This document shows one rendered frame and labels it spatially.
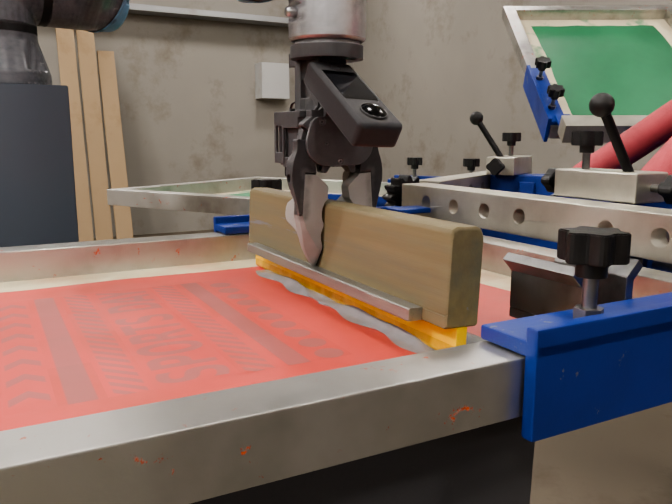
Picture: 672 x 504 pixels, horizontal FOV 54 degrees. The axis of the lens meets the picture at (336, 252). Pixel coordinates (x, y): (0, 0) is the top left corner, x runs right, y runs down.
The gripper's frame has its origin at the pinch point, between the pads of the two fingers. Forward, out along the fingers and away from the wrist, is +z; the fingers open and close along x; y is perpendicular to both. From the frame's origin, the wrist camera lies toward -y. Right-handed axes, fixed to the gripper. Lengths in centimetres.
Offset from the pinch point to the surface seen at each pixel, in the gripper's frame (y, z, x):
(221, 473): -29.5, 4.0, 21.8
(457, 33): 501, -111, -406
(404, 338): -14.6, 4.6, 1.4
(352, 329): -9.5, 5.0, 3.4
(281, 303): 1.5, 5.0, 5.3
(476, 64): 470, -78, -407
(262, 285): 9.8, 5.1, 4.0
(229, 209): 77, 5, -15
